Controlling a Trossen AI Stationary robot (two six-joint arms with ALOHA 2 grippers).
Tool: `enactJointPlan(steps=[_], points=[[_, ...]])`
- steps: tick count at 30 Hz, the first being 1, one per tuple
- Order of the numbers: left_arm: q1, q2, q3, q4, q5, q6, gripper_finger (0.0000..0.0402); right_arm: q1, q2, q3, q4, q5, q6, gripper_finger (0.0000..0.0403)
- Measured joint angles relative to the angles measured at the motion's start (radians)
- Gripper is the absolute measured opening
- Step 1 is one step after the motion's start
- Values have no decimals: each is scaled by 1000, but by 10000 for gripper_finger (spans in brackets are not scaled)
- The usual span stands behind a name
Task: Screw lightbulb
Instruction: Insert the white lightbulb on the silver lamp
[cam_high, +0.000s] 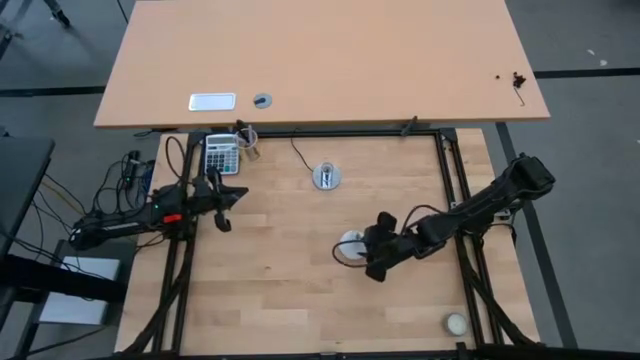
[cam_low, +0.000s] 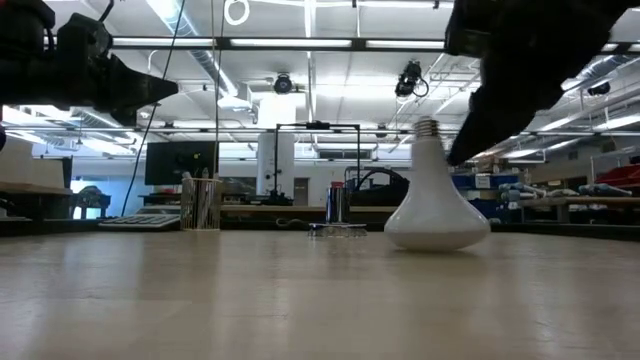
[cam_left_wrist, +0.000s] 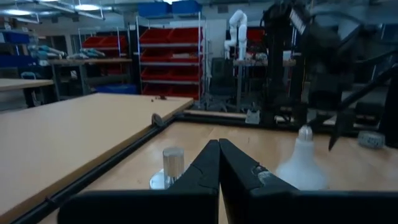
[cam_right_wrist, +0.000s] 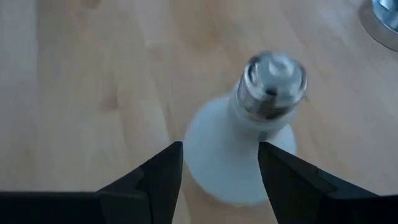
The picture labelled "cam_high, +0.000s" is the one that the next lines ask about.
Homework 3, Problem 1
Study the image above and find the black stand beam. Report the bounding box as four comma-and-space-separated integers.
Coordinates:
0, 253, 127, 304

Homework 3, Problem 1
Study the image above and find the white lightbulb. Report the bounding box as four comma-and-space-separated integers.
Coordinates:
339, 229, 369, 262

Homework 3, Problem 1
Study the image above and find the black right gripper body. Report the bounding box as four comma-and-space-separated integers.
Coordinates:
364, 211, 424, 267

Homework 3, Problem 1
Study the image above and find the black aluminium frame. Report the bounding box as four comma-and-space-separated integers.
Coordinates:
122, 127, 544, 360

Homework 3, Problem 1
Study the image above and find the grey desk calculator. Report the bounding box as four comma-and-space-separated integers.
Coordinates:
203, 132, 241, 177

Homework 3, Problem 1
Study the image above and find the small white ball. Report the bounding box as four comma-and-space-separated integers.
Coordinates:
442, 312, 470, 338

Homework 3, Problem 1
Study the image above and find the silver rectangular desk plate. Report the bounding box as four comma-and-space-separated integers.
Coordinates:
187, 92, 237, 113

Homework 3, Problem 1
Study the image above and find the white box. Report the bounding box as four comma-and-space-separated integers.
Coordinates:
38, 255, 122, 327

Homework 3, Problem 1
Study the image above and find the metal lamp socket base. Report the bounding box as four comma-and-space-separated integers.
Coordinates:
311, 160, 344, 192

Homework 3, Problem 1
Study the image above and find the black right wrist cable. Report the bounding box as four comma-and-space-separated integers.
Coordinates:
331, 238, 372, 270

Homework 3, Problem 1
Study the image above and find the black lamp socket cable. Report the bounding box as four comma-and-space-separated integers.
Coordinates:
290, 128, 316, 174

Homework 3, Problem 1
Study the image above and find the blue cable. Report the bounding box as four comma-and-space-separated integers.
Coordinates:
141, 160, 155, 197

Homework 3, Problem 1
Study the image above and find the black cable hub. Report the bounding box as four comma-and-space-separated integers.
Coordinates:
123, 149, 144, 187

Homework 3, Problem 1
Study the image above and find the black pen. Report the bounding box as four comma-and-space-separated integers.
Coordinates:
235, 118, 252, 147

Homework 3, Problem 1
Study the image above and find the dark side table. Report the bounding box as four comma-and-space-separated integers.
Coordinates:
0, 133, 57, 261

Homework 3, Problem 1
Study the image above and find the yellow cable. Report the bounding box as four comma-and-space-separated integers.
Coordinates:
39, 178, 84, 217

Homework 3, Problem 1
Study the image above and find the beige wooden desk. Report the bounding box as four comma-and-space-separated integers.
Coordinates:
93, 0, 552, 131

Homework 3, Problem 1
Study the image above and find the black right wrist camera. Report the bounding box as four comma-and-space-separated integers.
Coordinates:
364, 259, 389, 284

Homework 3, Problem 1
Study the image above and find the black chair leg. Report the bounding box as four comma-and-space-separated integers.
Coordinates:
41, 0, 72, 29

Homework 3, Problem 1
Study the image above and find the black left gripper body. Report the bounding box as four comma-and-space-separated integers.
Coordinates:
189, 174, 230, 214

